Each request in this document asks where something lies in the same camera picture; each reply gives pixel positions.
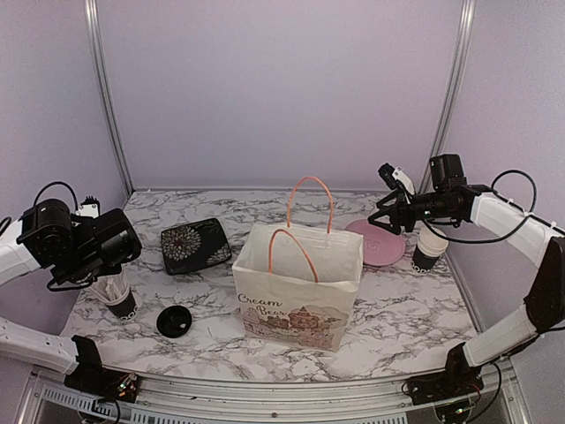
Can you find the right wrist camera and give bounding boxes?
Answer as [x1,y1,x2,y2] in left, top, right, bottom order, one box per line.
[378,163,416,195]

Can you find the stack of paper cups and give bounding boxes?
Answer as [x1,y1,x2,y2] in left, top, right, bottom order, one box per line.
[411,227,448,274]

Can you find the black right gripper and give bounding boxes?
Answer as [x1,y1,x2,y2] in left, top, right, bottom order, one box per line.
[368,189,455,235]

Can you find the aluminium frame post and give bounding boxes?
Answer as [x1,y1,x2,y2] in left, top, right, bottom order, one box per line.
[417,0,482,198]
[84,0,134,198]

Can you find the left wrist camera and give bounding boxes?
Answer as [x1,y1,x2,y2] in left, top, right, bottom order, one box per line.
[76,196,101,218]

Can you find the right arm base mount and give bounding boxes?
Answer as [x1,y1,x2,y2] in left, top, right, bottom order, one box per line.
[401,343,484,405]

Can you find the black floral square plate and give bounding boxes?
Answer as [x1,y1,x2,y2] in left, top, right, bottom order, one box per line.
[160,218,232,275]

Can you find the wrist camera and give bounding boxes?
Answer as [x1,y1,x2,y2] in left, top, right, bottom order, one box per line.
[76,196,101,218]
[378,163,416,195]

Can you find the left aluminium frame post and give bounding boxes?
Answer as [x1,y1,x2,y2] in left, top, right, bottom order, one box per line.
[84,0,134,198]

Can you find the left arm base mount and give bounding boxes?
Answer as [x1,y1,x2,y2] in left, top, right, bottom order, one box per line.
[64,336,140,403]

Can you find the white printed paper bag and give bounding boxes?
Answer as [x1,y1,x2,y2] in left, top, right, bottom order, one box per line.
[231,176,365,353]

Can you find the right aluminium frame post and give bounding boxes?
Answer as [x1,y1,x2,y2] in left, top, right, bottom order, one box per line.
[417,0,482,198]

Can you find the black cup holding straws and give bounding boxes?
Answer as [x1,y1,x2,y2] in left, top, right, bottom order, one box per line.
[106,285,138,322]

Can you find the front aluminium rail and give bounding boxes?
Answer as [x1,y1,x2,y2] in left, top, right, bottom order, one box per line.
[15,361,531,423]

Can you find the stack of black lids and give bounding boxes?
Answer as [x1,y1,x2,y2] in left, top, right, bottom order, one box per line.
[156,306,192,338]

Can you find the pink round plate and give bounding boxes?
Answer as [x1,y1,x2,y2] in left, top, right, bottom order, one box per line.
[345,219,406,267]

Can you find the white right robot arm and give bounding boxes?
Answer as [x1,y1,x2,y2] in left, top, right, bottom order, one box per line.
[368,154,564,396]

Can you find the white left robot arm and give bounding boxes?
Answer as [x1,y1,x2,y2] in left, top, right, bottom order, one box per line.
[1,196,142,393]

